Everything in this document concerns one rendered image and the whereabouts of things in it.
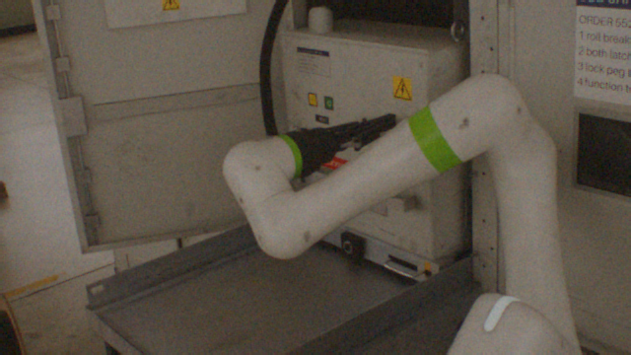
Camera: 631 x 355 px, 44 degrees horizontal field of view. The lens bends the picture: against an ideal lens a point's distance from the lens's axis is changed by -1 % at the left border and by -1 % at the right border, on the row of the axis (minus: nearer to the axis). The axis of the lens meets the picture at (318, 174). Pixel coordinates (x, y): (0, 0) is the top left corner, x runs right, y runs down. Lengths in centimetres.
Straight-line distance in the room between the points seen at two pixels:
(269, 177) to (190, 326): 46
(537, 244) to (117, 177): 121
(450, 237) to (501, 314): 69
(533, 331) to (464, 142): 36
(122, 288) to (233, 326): 32
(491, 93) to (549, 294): 34
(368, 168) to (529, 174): 28
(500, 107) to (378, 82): 49
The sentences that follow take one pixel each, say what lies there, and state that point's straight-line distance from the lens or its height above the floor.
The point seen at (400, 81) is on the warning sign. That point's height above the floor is 132.
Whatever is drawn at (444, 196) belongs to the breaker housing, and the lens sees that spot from 172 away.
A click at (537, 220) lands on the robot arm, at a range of 136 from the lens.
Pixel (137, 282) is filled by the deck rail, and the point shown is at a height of 87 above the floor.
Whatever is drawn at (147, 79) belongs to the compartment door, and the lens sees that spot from 209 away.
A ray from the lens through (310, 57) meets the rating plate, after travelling 188.
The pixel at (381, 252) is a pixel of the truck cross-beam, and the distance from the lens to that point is 185.
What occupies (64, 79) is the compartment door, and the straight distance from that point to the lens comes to 207.
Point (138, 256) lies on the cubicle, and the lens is 330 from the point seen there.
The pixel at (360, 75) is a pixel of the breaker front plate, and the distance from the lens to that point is 176.
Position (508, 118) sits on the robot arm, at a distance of 130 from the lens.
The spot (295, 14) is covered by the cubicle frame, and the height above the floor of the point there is 142.
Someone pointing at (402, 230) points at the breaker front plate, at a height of 97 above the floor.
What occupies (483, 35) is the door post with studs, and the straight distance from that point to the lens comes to 161.
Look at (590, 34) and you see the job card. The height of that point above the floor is 144.
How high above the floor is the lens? 171
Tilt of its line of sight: 20 degrees down
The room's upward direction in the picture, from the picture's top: 5 degrees counter-clockwise
